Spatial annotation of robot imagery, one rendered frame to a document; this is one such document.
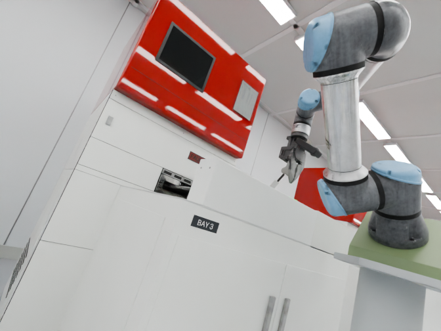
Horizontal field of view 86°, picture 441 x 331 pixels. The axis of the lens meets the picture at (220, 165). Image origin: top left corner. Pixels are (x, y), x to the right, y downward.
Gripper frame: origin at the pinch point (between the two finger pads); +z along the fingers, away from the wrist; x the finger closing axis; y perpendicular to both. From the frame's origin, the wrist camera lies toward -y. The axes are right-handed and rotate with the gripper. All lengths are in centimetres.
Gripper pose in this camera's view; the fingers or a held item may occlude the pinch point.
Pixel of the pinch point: (292, 180)
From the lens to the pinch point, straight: 99.9
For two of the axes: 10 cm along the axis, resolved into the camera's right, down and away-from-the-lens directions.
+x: -7.4, -3.8, -5.5
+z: -3.0, 9.2, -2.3
